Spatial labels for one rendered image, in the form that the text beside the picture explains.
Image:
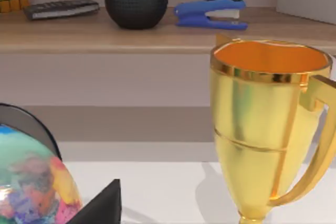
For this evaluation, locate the blue stapler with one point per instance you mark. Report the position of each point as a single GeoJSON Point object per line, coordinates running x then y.
{"type": "Point", "coordinates": [210, 16]}

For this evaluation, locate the colourful globe with black frame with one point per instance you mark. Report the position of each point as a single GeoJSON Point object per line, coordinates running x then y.
{"type": "Point", "coordinates": [34, 174]}

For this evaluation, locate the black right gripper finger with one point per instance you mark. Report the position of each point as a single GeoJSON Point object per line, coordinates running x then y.
{"type": "Point", "coordinates": [109, 203]}

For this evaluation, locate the wooden shelf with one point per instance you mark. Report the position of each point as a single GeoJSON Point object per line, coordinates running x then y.
{"type": "Point", "coordinates": [105, 39]}

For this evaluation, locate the gold trophy cup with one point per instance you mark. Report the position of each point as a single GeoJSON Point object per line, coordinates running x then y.
{"type": "Point", "coordinates": [258, 134]}

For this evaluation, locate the dark grey closed book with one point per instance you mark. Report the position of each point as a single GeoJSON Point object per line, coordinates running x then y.
{"type": "Point", "coordinates": [60, 9]}

